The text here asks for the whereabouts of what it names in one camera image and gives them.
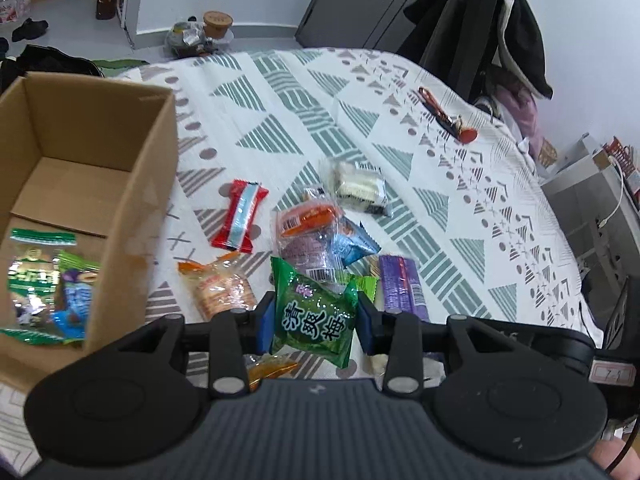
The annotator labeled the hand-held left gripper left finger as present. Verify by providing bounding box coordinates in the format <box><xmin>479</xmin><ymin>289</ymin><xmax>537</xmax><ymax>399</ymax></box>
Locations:
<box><xmin>102</xmin><ymin>291</ymin><xmax>278</xmax><ymax>401</ymax></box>

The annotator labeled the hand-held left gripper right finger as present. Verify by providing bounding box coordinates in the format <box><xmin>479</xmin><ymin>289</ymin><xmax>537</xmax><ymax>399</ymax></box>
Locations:
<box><xmin>356</xmin><ymin>292</ymin><xmax>531</xmax><ymax>397</ymax></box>

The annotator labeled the orange yellow snack packet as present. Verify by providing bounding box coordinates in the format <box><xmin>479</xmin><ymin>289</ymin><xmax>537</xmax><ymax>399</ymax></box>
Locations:
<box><xmin>245</xmin><ymin>355</ymin><xmax>299</xmax><ymax>392</ymax></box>

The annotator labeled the dark green plum snack packet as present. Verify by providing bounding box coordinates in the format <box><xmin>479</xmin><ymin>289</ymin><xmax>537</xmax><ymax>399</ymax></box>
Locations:
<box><xmin>270</xmin><ymin>256</ymin><xmax>360</xmax><ymax>368</ymax></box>

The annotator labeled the orange cracker packet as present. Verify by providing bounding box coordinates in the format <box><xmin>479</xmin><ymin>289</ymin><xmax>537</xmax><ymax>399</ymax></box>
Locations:
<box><xmin>178</xmin><ymin>252</ymin><xmax>258</xmax><ymax>322</ymax></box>

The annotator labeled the clear purple snack packet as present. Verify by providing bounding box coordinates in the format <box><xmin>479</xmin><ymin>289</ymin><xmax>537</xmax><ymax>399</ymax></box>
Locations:
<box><xmin>277</xmin><ymin>232</ymin><xmax>347</xmax><ymax>283</ymax></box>

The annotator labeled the red snack packet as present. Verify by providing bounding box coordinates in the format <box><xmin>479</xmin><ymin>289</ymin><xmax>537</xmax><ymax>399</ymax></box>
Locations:
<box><xmin>210</xmin><ymin>179</ymin><xmax>269</xmax><ymax>252</ymax></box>

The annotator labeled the white cake packet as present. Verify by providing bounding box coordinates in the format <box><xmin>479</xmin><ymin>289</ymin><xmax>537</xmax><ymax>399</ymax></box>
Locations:
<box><xmin>320</xmin><ymin>159</ymin><xmax>390</xmax><ymax>217</ymax></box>

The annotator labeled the brown cardboard box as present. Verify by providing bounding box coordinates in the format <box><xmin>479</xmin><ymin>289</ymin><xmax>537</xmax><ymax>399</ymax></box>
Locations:
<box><xmin>0</xmin><ymin>71</ymin><xmax>179</xmax><ymax>393</ymax></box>

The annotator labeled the person's right hand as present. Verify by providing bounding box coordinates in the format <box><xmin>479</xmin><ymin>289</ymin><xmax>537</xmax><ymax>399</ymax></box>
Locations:
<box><xmin>590</xmin><ymin>440</ymin><xmax>628</xmax><ymax>480</ymax></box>

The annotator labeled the white cabinet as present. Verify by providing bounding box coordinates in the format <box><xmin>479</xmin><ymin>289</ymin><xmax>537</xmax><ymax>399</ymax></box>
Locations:
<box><xmin>540</xmin><ymin>132</ymin><xmax>640</xmax><ymax>281</ymax></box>

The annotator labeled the blue and green snack packet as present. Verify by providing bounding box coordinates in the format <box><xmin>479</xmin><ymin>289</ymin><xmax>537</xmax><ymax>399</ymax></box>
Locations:
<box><xmin>52</xmin><ymin>252</ymin><xmax>102</xmax><ymax>341</ymax></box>

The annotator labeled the red brown box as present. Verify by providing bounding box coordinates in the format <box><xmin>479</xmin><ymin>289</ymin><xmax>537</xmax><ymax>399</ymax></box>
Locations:
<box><xmin>602</xmin><ymin>137</ymin><xmax>640</xmax><ymax>201</ymax></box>

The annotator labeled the patterned bed blanket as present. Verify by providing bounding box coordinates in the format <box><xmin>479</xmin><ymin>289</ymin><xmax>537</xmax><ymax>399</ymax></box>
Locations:
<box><xmin>0</xmin><ymin>47</ymin><xmax>606</xmax><ymax>466</ymax></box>

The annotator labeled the pink clothing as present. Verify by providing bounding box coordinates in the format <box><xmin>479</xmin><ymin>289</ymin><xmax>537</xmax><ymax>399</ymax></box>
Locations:
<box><xmin>492</xmin><ymin>67</ymin><xmax>544</xmax><ymax>156</ymax></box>

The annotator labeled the green and white clear packet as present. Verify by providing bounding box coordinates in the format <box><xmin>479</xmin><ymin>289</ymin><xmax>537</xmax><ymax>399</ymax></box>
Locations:
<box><xmin>0</xmin><ymin>228</ymin><xmax>87</xmax><ymax>348</ymax></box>

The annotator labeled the white shoe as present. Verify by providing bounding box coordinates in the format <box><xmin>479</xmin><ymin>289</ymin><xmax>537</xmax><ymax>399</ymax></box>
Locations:
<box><xmin>472</xmin><ymin>95</ymin><xmax>503</xmax><ymax>121</ymax></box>

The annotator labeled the clear plastic trash bag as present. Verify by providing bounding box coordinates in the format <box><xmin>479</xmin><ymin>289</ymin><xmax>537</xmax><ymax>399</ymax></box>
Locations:
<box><xmin>166</xmin><ymin>20</ymin><xmax>221</xmax><ymax>58</ymax></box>

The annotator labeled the green cartoon rug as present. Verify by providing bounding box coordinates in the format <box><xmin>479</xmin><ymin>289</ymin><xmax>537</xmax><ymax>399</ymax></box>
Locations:
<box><xmin>92</xmin><ymin>57</ymin><xmax>151</xmax><ymax>78</ymax></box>

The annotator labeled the brown instant noodle cup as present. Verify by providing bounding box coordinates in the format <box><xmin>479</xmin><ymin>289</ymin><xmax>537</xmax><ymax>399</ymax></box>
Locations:
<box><xmin>202</xmin><ymin>10</ymin><xmax>235</xmax><ymax>41</ymax></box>

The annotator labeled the black chair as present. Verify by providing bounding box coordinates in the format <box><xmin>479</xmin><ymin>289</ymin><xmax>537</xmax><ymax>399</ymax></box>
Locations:
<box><xmin>420</xmin><ymin>0</ymin><xmax>502</xmax><ymax>104</ymax></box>

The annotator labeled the black jacket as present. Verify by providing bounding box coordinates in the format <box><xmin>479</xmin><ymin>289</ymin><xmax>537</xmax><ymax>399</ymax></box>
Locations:
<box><xmin>402</xmin><ymin>0</ymin><xmax>554</xmax><ymax>101</ymax></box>

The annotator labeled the dark grey door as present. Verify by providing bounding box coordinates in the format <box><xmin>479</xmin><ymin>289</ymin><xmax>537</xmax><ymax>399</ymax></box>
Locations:
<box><xmin>295</xmin><ymin>0</ymin><xmax>511</xmax><ymax>53</ymax></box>

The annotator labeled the black bag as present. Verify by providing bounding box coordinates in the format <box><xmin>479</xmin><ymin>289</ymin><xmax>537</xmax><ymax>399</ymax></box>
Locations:
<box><xmin>0</xmin><ymin>44</ymin><xmax>108</xmax><ymax>96</ymax></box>

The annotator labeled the white metal rack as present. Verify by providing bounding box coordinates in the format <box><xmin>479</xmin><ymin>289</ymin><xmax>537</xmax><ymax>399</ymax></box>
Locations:
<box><xmin>116</xmin><ymin>0</ymin><xmax>139</xmax><ymax>48</ymax></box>

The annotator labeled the black shoe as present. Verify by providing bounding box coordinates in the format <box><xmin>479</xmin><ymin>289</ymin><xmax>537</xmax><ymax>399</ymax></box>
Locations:
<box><xmin>11</xmin><ymin>17</ymin><xmax>49</xmax><ymax>43</ymax></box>

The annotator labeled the pack of water bottles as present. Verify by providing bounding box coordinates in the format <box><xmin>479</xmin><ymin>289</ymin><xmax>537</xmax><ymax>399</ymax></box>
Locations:
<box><xmin>0</xmin><ymin>0</ymin><xmax>32</xmax><ymax>26</ymax></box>

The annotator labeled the white cable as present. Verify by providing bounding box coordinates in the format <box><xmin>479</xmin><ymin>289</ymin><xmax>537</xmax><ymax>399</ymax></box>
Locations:
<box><xmin>597</xmin><ymin>155</ymin><xmax>632</xmax><ymax>231</ymax></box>

